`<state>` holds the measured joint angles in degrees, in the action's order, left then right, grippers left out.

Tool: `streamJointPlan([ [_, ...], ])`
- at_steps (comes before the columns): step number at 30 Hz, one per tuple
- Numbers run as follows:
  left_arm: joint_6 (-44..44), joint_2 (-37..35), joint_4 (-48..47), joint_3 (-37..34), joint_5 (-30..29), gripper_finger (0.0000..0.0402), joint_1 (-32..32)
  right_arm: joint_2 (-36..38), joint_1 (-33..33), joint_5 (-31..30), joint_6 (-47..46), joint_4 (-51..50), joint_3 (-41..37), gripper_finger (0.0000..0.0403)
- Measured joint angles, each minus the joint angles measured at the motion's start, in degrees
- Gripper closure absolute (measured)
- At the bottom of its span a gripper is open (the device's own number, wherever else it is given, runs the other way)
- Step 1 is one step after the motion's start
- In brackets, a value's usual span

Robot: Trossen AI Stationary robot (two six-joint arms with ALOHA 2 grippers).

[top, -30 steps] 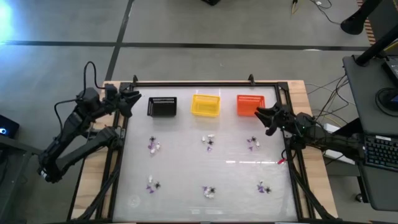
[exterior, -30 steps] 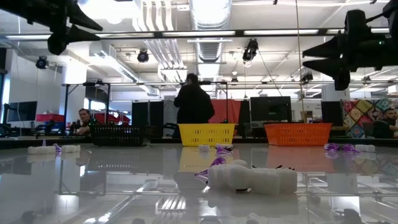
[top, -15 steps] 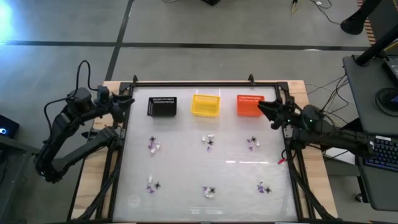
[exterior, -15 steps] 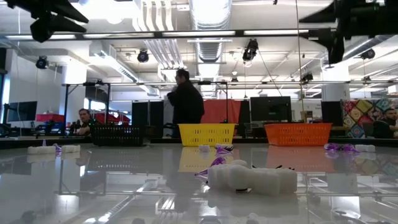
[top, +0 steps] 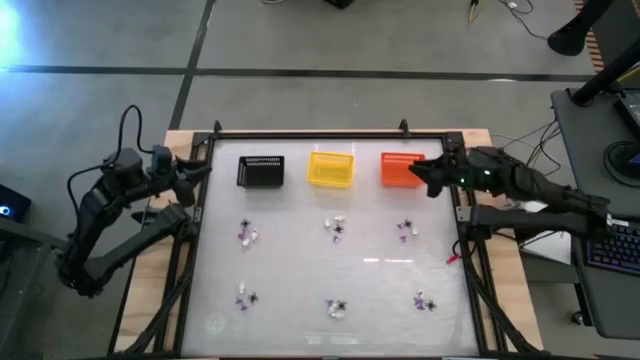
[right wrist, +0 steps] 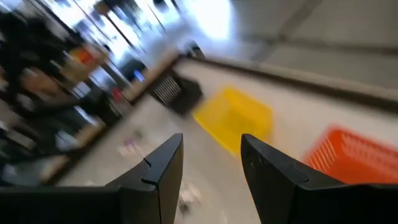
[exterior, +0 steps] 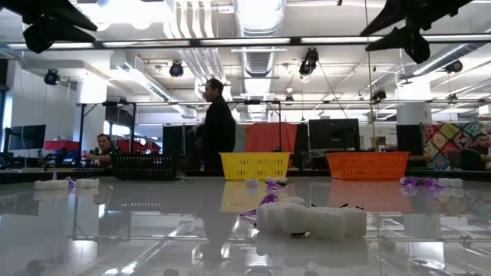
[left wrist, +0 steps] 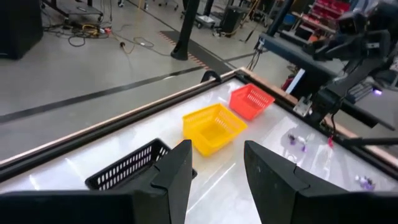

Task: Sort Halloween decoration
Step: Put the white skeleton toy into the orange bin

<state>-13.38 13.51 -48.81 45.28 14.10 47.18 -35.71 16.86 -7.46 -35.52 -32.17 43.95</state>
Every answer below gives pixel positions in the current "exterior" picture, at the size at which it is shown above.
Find red cover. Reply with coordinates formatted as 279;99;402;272
44;140;81;152
114;138;162;154

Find black overhead light bar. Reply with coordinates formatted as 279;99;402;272
0;34;491;50

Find black metal rig frame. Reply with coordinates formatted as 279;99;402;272
75;100;283;169

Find grey hanging cloth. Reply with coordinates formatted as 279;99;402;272
234;123;246;153

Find black plastic basket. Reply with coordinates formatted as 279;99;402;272
110;153;180;181

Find white ceiling pipes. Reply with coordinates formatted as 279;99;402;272
163;0;233;101

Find yellow plastic basket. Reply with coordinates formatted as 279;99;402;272
219;152;292;181

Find colourful patchwork quilt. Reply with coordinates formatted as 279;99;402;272
420;121;491;172

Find orange plastic basket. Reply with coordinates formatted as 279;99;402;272
325;151;410;181

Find orange hanging cloth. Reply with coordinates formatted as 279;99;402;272
244;122;298;153

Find person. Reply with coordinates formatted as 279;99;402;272
459;133;491;172
84;133;120;169
194;77;237;172

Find black partition panel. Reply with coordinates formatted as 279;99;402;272
162;124;203;170

